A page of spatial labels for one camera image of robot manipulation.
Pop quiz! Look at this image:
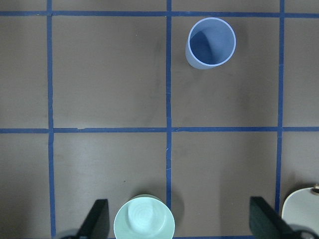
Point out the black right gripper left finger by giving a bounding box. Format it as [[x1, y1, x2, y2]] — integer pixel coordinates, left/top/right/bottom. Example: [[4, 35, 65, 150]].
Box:
[[76, 199, 109, 239]]

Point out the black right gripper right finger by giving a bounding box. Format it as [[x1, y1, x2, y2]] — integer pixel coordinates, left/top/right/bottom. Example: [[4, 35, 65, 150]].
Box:
[[249, 197, 296, 239]]

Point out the cream toaster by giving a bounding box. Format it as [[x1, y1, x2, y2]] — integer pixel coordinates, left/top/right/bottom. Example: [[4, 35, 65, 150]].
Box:
[[281, 184, 319, 235]]

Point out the green plastic bowl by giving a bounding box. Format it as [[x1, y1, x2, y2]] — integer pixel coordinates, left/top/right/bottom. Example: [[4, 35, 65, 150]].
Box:
[[113, 194, 175, 239]]

